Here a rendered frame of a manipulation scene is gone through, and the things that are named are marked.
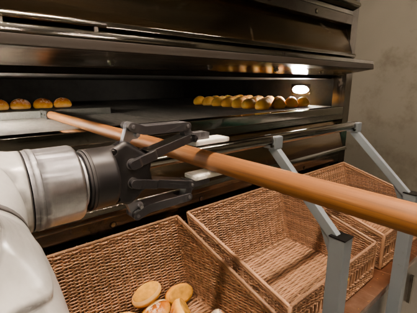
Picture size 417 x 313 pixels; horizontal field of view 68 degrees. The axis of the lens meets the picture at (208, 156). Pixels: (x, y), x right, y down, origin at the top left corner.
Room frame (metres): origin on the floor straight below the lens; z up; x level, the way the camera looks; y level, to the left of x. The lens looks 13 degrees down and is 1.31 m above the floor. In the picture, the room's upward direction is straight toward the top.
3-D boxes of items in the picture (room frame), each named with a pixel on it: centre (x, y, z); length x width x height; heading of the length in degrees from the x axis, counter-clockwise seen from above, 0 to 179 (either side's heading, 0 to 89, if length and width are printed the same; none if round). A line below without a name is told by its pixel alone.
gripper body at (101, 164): (0.39, 0.12, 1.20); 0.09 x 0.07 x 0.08; 130
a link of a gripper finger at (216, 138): (0.49, 0.00, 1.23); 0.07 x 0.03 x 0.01; 130
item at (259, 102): (1.98, -0.26, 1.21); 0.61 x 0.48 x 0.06; 40
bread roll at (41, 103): (1.75, 0.92, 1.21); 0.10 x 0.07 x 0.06; 132
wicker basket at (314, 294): (1.07, -0.28, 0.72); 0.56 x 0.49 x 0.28; 130
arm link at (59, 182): (0.34, 0.18, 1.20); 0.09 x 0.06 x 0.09; 40
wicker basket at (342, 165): (1.47, -0.75, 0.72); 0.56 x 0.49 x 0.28; 129
